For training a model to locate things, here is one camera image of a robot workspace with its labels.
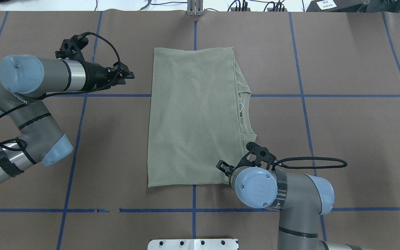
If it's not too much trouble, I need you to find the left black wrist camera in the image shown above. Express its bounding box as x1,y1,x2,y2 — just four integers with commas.
55,35,89,63

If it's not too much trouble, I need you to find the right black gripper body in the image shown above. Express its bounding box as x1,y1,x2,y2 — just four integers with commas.
225,166,243,184

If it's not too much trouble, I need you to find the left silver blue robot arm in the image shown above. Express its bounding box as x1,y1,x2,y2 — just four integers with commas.
0,53,135,184

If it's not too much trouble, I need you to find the white pedestal base plate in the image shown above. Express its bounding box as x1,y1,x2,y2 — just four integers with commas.
147,239,239,250

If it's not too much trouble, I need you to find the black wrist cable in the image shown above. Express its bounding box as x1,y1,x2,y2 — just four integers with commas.
275,157,348,170
0,32,122,151

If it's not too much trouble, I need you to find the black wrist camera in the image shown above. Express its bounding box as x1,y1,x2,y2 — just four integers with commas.
55,35,89,63
237,142,277,170

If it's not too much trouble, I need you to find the aluminium frame post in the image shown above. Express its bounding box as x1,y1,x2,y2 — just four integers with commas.
186,0,204,16

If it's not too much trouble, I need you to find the black equipment case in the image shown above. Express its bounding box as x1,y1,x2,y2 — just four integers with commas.
305,0,370,13

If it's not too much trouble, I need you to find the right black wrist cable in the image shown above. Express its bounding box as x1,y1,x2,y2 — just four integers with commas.
275,157,348,170

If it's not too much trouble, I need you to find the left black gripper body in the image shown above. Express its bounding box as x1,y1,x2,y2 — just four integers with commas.
84,62,126,91

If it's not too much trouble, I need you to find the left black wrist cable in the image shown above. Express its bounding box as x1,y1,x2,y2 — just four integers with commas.
0,32,122,151

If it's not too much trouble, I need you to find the olive green long-sleeve shirt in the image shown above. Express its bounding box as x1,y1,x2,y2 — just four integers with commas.
147,47,257,188

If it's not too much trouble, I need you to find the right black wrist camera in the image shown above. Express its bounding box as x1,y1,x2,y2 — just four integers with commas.
237,142,277,170

